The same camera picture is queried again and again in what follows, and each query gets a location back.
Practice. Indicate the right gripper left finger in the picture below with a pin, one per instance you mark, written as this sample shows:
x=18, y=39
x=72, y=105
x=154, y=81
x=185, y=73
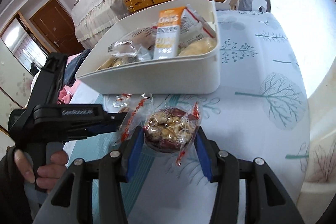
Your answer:
x=70, y=201

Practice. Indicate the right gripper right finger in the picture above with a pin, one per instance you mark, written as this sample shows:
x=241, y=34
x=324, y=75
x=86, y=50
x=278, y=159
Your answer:
x=266, y=201

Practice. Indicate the dark date walnut packet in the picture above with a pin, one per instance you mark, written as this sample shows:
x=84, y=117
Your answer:
x=137, y=109

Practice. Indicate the round rice cake packet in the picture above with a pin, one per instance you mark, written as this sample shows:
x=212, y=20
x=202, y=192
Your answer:
x=129, y=51

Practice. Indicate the nut date candy packet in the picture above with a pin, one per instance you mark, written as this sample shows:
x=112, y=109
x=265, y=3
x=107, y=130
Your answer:
x=173, y=129

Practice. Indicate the orange oats snack packet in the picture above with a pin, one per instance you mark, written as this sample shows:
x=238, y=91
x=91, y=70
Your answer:
x=168, y=33

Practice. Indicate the yellow rice cracker packet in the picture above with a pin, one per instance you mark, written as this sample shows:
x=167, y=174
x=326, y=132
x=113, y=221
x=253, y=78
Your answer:
x=199, y=47

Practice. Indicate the red apple snack packet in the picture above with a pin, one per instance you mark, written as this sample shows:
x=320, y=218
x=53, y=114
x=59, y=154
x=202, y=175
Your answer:
x=193, y=28

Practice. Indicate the clear printed biscuit packet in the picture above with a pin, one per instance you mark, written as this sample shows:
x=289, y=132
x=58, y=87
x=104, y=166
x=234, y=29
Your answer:
x=144, y=36

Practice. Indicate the left hand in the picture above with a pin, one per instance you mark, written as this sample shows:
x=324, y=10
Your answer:
x=48, y=175

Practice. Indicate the pink bed quilt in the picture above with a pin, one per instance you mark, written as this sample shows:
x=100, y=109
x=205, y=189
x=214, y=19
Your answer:
x=67, y=92

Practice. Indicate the tree pattern tablecloth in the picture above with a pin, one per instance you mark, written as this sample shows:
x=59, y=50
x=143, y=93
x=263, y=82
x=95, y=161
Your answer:
x=259, y=110

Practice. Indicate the brown wooden door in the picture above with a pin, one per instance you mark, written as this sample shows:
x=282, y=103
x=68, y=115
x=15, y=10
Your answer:
x=56, y=26

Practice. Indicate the lace covered cabinet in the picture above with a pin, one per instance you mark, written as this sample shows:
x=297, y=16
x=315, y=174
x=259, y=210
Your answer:
x=93, y=18

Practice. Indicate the white plastic storage bin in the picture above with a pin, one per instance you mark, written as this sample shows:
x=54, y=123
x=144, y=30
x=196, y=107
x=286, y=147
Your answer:
x=180, y=75

